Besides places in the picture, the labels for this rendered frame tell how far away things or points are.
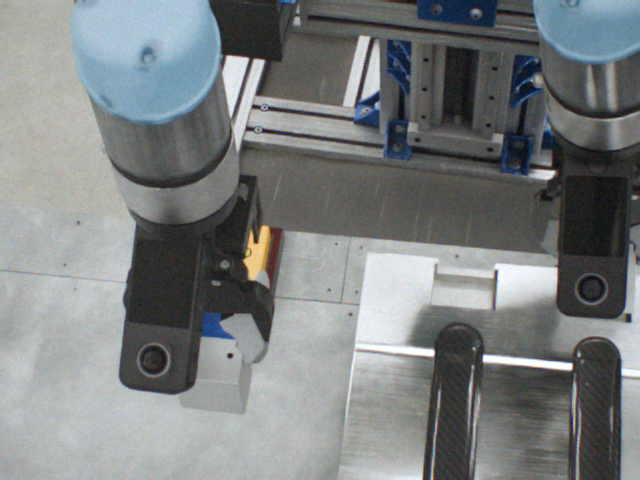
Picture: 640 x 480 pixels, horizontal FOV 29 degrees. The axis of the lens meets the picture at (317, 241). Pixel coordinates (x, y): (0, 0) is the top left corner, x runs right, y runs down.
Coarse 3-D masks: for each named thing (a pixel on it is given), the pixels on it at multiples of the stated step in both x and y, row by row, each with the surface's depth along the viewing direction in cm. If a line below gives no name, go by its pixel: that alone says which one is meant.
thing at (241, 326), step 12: (264, 276) 91; (228, 324) 86; (240, 324) 86; (252, 324) 86; (240, 336) 88; (252, 336) 87; (240, 348) 89; (252, 348) 89; (264, 348) 89; (252, 360) 91
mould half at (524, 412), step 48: (384, 288) 102; (528, 288) 101; (384, 336) 99; (432, 336) 99; (528, 336) 99; (576, 336) 98; (624, 336) 98; (384, 384) 97; (528, 384) 97; (624, 384) 96; (384, 432) 95; (480, 432) 95; (528, 432) 95; (624, 432) 94
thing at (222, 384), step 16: (208, 320) 94; (208, 336) 94; (224, 336) 94; (208, 352) 92; (224, 352) 91; (240, 352) 91; (208, 368) 91; (224, 368) 91; (240, 368) 91; (208, 384) 91; (224, 384) 90; (240, 384) 91; (192, 400) 94; (208, 400) 93; (224, 400) 93; (240, 400) 92
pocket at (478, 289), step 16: (448, 272) 104; (464, 272) 104; (480, 272) 104; (496, 272) 103; (432, 288) 105; (448, 288) 104; (464, 288) 104; (480, 288) 104; (496, 288) 103; (448, 304) 104; (464, 304) 104; (480, 304) 104; (496, 304) 101
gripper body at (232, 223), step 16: (240, 176) 84; (256, 176) 84; (256, 192) 84; (128, 208) 76; (224, 208) 75; (240, 208) 83; (256, 208) 87; (144, 224) 75; (160, 224) 75; (176, 224) 75; (192, 224) 75; (208, 224) 75; (224, 224) 82; (240, 224) 82; (256, 224) 86; (224, 240) 81; (240, 240) 81; (256, 240) 87; (224, 256) 81; (240, 256) 82; (208, 272) 79; (224, 272) 80; (240, 272) 81; (208, 288) 81; (224, 288) 81; (208, 304) 83; (224, 304) 83; (240, 304) 83
